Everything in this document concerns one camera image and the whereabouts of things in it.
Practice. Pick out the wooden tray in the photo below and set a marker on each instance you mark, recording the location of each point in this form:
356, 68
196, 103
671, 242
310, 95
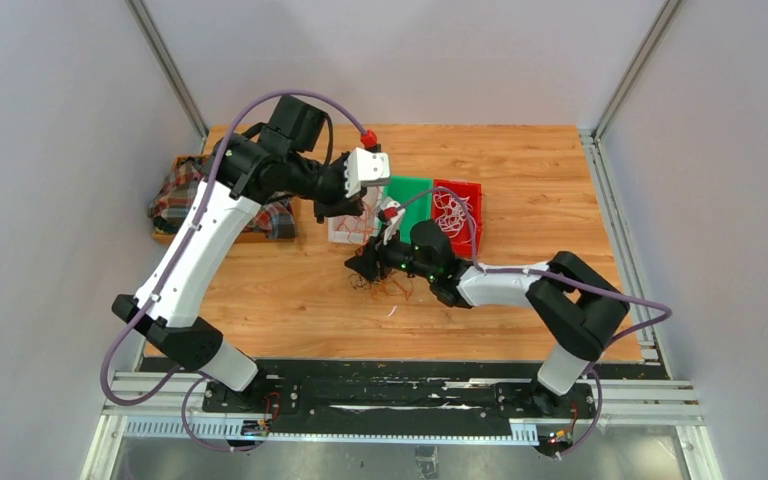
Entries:
172, 232

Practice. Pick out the plaid flannel shirt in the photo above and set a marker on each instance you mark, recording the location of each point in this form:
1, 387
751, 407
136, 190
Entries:
178, 192

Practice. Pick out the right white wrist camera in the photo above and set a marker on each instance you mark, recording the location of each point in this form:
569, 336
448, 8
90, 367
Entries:
390, 214

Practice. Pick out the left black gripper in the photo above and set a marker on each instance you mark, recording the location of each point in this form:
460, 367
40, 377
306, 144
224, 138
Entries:
341, 205

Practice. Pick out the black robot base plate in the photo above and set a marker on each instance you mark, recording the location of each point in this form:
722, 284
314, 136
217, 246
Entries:
417, 399

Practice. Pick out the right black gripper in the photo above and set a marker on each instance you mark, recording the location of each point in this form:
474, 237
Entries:
373, 254

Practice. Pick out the red plastic bin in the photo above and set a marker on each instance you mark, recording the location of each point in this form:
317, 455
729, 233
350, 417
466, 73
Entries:
458, 212

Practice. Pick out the aluminium frame rail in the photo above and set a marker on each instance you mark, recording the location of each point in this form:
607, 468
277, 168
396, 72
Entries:
625, 403

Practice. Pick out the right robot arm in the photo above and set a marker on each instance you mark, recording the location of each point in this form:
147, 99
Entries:
577, 305

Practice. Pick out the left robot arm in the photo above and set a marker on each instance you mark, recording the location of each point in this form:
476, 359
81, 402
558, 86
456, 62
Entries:
261, 157

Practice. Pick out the white plastic bin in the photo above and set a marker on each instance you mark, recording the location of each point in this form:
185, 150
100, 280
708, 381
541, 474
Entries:
356, 230

